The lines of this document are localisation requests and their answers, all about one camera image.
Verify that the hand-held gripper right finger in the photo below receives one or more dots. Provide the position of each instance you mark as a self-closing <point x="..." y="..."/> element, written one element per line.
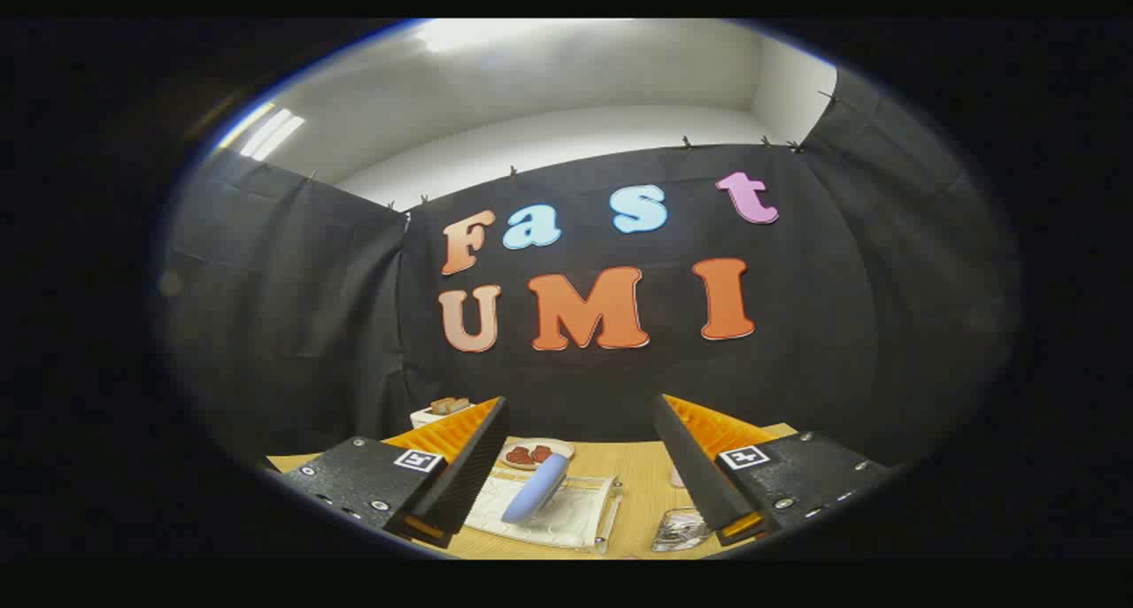
<point x="695" y="475"/>

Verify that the beige plate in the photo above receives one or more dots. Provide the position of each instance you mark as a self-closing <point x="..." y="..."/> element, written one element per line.
<point x="562" y="453"/>

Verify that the white toaster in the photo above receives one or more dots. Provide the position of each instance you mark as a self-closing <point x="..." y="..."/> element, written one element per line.
<point x="425" y="418"/>

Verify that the red meat piece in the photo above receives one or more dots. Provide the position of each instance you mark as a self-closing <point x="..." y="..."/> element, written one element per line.
<point x="519" y="456"/>
<point x="541" y="453"/>

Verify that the black backdrop cloth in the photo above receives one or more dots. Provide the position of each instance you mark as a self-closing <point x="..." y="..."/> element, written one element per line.
<point x="620" y="387"/>

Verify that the double ceiling light panel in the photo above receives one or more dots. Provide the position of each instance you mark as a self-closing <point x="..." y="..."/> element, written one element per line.
<point x="270" y="134"/>

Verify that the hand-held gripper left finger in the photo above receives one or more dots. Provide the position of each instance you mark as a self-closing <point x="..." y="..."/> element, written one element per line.
<point x="469" y="475"/>

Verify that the blue plate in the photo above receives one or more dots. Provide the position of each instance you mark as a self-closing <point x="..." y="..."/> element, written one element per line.
<point x="535" y="493"/>

